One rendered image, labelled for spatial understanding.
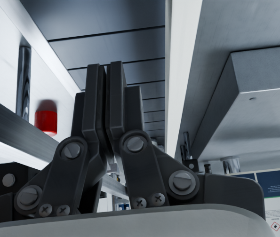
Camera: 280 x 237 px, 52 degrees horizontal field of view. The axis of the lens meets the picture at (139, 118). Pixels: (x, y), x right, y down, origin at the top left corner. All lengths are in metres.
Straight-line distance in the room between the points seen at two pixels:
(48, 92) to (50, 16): 0.22
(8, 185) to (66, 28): 0.13
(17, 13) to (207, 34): 0.18
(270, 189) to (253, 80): 0.42
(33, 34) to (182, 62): 0.09
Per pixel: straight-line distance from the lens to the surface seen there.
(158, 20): 0.18
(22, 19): 0.18
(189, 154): 0.61
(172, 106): 0.21
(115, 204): 0.61
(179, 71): 0.16
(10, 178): 0.24
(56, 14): 0.17
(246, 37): 0.32
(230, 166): 0.70
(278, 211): 0.71
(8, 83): 0.37
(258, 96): 0.33
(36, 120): 0.45
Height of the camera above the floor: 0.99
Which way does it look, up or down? 19 degrees down
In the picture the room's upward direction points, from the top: 175 degrees clockwise
